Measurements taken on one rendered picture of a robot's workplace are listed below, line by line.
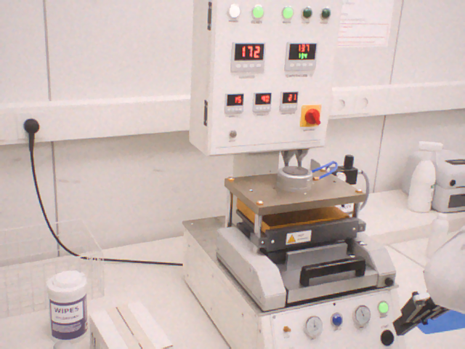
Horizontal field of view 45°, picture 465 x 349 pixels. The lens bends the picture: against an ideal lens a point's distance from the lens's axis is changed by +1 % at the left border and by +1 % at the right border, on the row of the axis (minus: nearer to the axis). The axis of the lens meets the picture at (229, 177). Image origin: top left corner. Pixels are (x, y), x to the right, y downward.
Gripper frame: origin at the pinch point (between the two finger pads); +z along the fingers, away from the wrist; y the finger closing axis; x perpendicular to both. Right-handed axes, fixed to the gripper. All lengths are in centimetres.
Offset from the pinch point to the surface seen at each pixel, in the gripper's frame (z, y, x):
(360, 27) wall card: 9, -33, -105
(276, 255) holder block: 5.7, 21.8, -19.2
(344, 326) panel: 6.6, 10.1, -2.7
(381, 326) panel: 7.5, 0.9, -2.1
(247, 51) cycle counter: -16, 27, -59
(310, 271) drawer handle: -2.3, 19.4, -11.3
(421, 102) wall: 28, -64, -91
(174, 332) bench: 32, 40, -13
